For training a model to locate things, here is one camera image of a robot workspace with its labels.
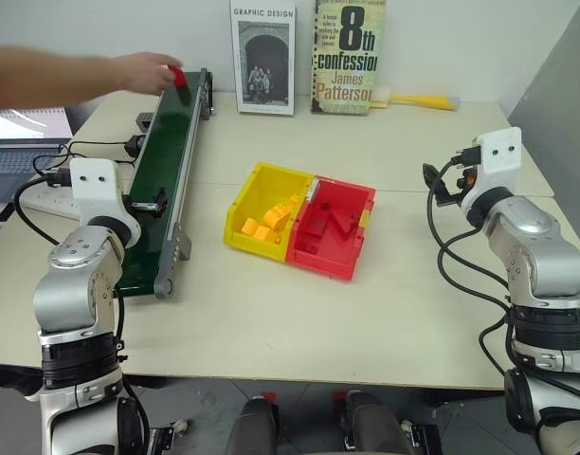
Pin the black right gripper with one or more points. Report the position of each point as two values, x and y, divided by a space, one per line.
464 182

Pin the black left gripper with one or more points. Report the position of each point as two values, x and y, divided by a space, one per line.
140 205

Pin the red toy block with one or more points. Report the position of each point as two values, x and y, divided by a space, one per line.
178 76

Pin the person's bare forearm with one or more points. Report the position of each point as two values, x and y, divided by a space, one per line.
43 76

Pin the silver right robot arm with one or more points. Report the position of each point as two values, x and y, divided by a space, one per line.
546 265

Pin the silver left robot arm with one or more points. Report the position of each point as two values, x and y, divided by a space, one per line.
72 284

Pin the person's bare hand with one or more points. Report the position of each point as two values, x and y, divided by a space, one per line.
145 71

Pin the red wedge block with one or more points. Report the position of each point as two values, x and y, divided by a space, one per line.
343 223

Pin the yellow plastic storage bin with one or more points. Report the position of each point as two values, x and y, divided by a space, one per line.
264 185

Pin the white power strip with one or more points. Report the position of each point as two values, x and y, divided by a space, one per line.
48 201

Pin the small red block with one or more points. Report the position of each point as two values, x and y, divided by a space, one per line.
324 206

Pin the large yellow studded block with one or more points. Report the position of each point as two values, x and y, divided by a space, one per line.
277 215

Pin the white label on bin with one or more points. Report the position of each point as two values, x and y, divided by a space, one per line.
312 190

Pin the red rectangular block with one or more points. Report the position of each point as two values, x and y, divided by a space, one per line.
317 225

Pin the red plastic storage bin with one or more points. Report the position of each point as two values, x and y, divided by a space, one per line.
335 265

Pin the small yellow block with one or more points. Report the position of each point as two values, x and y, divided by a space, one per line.
295 200

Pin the grey laptop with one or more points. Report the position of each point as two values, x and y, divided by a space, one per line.
20 166

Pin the flat red block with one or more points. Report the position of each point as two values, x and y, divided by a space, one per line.
307 247

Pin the Graphic Design book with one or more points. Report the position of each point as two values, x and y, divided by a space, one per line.
264 57

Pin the dark rounded robot leg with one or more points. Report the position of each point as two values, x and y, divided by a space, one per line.
373 424
252 426

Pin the green conveyor belt, silver frame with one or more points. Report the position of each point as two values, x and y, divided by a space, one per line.
167 156

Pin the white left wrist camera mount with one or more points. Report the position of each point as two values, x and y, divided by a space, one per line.
93 182

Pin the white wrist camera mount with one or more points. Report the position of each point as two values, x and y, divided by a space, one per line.
93 182
501 154

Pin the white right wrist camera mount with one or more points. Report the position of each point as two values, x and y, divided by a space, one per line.
501 154

